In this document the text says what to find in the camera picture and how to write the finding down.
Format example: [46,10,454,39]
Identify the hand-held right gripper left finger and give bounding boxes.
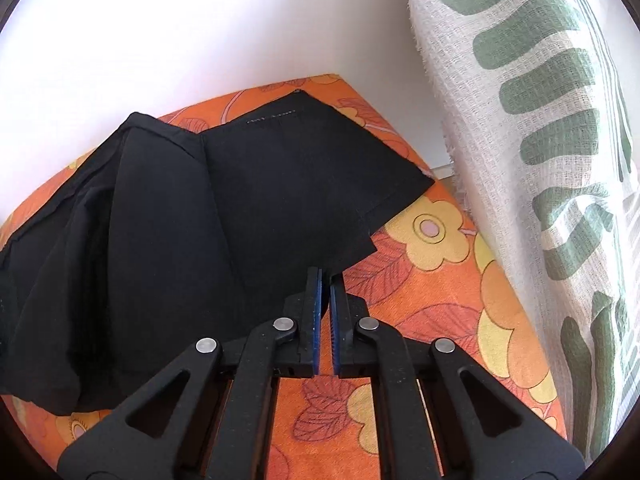
[56,266,322,480]

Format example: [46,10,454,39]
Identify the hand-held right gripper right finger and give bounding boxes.
[329,274,586,480]

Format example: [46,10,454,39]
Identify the black pants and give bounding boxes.
[0,89,436,417]

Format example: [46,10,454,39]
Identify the orange floral blanket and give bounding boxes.
[0,74,568,480]

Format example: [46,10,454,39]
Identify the white green patterned curtain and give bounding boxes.
[400,0,636,466]

